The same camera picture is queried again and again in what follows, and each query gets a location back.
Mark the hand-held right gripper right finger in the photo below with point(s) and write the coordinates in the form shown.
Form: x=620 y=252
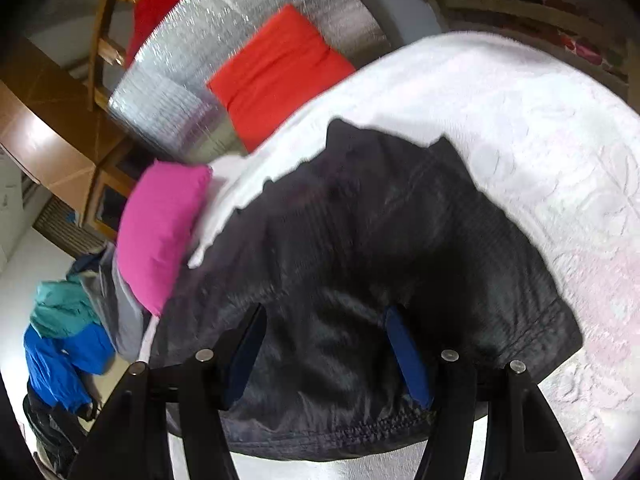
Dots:
x=411 y=362

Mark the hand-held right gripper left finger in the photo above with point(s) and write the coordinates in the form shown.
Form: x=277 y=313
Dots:
x=245 y=355

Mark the black jacket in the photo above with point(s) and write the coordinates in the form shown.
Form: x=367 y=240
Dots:
x=350 y=240

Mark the pile of blue green clothes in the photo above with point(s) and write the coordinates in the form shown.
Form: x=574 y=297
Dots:
x=60 y=350

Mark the grey cloth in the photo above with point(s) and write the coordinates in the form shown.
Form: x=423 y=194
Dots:
x=120 y=305

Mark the pink pillow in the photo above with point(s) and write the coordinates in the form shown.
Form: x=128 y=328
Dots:
x=160 y=230

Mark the dark cloth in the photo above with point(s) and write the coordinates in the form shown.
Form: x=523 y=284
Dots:
x=55 y=435

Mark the white pink fleece blanket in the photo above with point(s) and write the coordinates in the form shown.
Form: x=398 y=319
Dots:
x=525 y=135

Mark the red cushion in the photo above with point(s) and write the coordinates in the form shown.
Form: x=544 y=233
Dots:
x=280 y=70

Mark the silver foil insulation mat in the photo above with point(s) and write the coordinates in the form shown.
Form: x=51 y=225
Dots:
x=200 y=60

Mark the wooden cabinet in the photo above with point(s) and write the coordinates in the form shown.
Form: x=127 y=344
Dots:
x=45 y=130

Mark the wooden chair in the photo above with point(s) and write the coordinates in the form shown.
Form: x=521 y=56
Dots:
x=102 y=35

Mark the curved wooden frame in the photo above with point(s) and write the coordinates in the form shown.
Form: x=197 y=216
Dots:
x=540 y=12

